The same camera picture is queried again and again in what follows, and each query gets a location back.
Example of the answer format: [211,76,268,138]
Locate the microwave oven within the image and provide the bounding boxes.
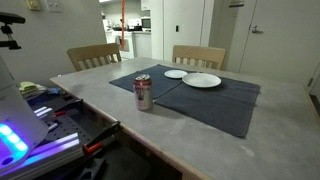
[140,16,152,30]

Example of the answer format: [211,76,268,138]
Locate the aluminium profile rail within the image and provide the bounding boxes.
[32,105,57,122]
[0,132,85,180]

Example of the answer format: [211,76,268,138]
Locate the small white plate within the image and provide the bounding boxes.
[163,69,189,80]

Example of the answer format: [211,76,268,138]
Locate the yellow green cloth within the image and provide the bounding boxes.
[18,81,38,93]

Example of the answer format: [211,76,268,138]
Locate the beige wall thermostat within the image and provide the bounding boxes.
[25,0,42,12]

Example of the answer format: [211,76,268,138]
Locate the silver lever door handle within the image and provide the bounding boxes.
[251,25,265,35]

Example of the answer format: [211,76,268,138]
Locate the blue cloth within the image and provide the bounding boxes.
[45,86,63,97]

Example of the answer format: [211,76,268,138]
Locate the white door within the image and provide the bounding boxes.
[238,0,320,88]

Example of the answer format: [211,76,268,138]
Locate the light wooden slatted chair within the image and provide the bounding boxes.
[171,45,227,71]
[65,43,123,73]

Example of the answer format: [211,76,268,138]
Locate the black clamp orange handle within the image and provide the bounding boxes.
[52,98,84,118]
[81,120,122,157]

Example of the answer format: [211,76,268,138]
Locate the white kitchen base cabinet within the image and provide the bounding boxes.
[132,31,153,60]

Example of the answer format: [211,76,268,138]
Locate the black camera on mount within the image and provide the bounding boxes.
[0,12,27,51]

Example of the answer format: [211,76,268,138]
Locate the white cloth stack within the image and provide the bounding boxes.
[20,84,48,101]

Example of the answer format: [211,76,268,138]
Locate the white kitchen stove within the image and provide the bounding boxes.
[111,29,137,61]

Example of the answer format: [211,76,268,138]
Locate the large white plate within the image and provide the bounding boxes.
[181,72,222,89]

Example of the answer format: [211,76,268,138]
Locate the dark blue table mat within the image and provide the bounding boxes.
[108,63,189,101]
[154,71,261,139]

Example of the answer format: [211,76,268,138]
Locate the white kitchen appliance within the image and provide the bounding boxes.
[127,18,144,30]

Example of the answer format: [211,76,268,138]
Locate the grey wall sign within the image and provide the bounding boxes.
[228,0,246,9]

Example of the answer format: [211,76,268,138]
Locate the red silver drink can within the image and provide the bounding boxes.
[132,73,155,112]

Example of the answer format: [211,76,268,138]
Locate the black perforated mounting board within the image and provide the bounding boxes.
[42,113,97,146]

